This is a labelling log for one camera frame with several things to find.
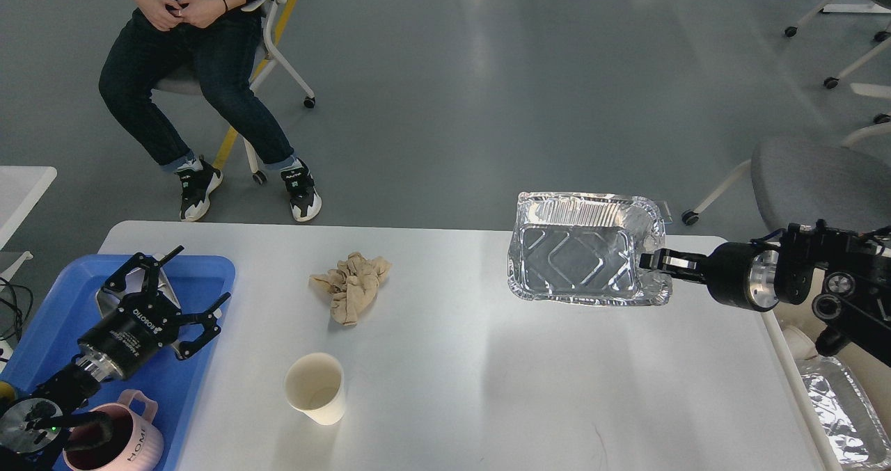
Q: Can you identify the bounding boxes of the crumpled beige cloth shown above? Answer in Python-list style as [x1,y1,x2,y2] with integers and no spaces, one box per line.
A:
[309,252,392,326]

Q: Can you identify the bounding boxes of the white side table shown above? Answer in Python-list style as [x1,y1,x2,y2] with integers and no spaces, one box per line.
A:
[1,166,57,247]

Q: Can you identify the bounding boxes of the blue plastic tray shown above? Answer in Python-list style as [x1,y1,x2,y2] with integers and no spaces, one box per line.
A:
[2,255,236,470]

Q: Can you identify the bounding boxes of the pink ribbed mug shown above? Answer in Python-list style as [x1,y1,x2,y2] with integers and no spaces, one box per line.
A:
[63,389,164,470]

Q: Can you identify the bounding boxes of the white plastic bin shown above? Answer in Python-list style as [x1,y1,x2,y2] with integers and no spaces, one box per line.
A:
[762,297,891,471]

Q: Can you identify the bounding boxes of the aluminium foil tray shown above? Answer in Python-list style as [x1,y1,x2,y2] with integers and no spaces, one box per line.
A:
[508,192,672,307]

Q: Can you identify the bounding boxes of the grey office chair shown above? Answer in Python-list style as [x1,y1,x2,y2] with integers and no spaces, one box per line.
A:
[681,123,890,233]

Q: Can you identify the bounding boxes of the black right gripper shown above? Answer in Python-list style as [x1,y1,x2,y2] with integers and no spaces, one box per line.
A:
[639,243,779,312]

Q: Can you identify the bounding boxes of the foil tray in bin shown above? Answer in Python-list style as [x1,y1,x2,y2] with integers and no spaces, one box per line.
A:
[795,356,890,470]

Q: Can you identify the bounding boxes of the seated person in black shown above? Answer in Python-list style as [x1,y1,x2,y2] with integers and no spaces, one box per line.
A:
[97,0,323,223]

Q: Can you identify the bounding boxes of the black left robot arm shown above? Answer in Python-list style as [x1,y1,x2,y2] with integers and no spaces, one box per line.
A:
[2,247,235,470]

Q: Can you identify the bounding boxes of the stainless steel rectangular pan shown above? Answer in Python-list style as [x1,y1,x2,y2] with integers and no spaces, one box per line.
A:
[95,268,182,318]

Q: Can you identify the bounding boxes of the person's other hand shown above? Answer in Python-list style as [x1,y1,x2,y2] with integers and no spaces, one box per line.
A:
[134,0,182,31]

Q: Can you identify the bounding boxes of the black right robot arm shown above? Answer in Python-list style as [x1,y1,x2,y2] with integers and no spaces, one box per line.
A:
[638,220,890,365]

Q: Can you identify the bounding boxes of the white chair legs with castors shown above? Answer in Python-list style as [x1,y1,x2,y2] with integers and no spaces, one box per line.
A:
[783,0,891,145]

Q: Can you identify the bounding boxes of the white paper cup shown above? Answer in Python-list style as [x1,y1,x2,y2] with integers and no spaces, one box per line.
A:
[283,353,346,426]

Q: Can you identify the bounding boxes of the white chair under person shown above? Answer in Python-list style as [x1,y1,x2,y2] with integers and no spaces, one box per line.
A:
[111,0,317,185]

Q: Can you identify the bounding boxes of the person's hand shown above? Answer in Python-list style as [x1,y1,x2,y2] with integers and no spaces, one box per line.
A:
[174,0,228,29]

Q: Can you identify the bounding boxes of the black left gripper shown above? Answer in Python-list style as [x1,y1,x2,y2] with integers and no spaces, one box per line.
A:
[77,246,231,381]

